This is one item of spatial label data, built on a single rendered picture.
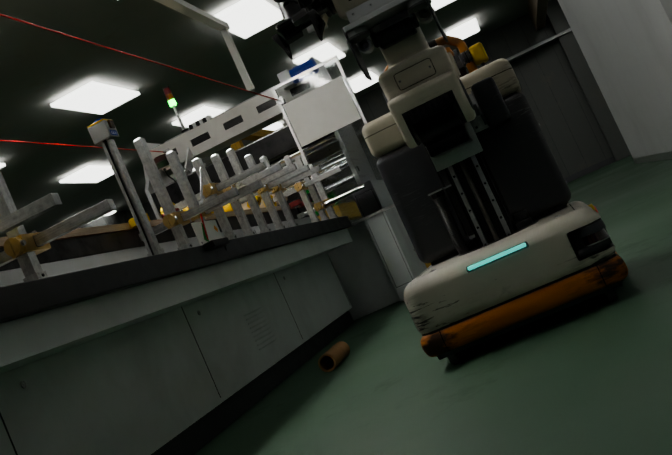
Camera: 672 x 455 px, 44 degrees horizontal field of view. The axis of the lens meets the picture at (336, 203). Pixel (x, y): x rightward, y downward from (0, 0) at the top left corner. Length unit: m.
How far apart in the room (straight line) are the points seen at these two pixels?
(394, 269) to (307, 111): 1.27
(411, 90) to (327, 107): 3.43
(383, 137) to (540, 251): 0.70
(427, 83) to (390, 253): 3.45
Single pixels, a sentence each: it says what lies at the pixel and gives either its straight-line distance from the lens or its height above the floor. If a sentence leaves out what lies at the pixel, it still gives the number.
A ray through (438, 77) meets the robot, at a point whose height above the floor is 0.80.
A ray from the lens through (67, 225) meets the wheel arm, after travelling 2.35.
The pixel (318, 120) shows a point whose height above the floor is 1.39.
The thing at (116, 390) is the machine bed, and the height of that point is 0.34.
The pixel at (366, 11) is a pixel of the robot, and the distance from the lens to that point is 2.60.
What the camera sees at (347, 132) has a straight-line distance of 5.90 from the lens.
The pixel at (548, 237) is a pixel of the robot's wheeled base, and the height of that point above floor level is 0.24.
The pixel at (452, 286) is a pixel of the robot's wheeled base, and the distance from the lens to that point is 2.48.
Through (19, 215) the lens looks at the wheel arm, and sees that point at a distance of 2.12.
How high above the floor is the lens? 0.42
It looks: 4 degrees up
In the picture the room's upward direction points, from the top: 24 degrees counter-clockwise
